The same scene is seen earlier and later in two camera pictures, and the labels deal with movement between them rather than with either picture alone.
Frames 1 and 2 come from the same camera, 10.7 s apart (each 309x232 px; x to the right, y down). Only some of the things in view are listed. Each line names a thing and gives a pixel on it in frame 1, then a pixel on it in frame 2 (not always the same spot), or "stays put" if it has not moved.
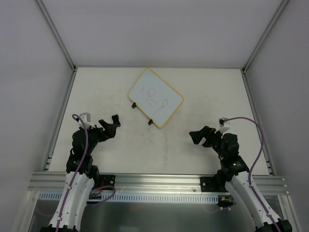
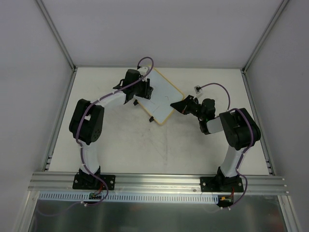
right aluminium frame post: [275, 16] stays put
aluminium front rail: [50, 183] stays put
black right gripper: [210, 137] → [190, 106]
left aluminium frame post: [55, 32] stays put
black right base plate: [207, 185] stays put
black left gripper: [102, 132] → [145, 90]
